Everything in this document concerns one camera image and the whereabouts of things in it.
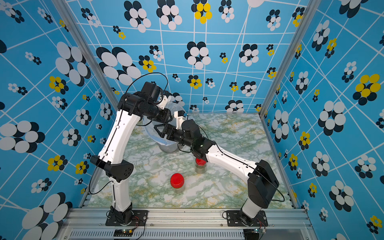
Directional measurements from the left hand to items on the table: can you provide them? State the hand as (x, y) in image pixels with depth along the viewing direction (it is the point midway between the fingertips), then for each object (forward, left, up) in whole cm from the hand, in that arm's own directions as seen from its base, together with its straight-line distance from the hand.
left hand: (171, 116), depth 74 cm
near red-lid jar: (-25, -3, -23) cm, 34 cm away
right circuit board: (-44, -42, -31) cm, 69 cm away
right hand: (-7, +4, 0) cm, 9 cm away
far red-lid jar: (-16, -15, -22) cm, 31 cm away
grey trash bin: (-3, +4, -27) cm, 27 cm away
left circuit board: (-45, +23, -36) cm, 62 cm away
